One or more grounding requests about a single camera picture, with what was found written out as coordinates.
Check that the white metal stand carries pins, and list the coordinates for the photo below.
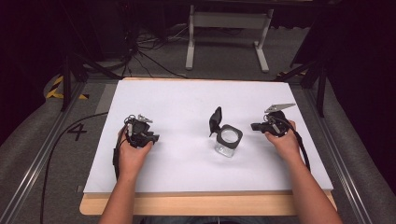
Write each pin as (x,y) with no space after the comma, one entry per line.
(229,20)

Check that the person's left hand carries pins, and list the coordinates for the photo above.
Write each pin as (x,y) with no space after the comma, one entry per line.
(132,160)

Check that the black metal stand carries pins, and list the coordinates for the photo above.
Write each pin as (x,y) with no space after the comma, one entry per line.
(67,84)
(320,87)

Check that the yellow black striped tape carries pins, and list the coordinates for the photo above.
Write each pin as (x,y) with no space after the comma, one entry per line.
(56,88)

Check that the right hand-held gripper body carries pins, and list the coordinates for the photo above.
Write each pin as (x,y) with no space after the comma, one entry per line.
(277,126)

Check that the person's right hand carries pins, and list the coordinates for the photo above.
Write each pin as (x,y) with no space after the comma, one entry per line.
(286,146)

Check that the white board mat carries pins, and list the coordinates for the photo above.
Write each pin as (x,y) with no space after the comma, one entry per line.
(199,105)

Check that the clear jar with black lid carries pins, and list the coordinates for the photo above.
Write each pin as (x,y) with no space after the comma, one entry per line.
(229,138)

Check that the aluminium rail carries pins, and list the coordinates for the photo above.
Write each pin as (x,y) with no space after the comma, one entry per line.
(34,168)
(337,161)

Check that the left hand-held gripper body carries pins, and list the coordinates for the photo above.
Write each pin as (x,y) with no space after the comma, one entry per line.
(138,129)

